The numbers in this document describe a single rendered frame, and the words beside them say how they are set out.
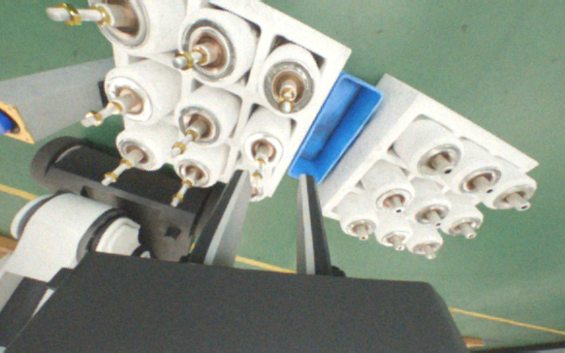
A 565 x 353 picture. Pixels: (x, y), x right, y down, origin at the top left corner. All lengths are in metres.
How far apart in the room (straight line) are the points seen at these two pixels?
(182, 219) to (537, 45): 1.07
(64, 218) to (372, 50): 0.79
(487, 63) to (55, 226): 1.06
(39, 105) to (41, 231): 0.26
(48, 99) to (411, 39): 0.74
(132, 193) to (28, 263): 0.27
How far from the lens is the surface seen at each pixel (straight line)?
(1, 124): 0.50
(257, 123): 0.34
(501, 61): 0.75
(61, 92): 0.52
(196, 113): 0.35
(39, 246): 0.61
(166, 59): 0.43
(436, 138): 0.42
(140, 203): 0.74
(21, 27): 0.91
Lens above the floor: 0.54
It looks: 49 degrees down
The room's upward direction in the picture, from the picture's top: 174 degrees counter-clockwise
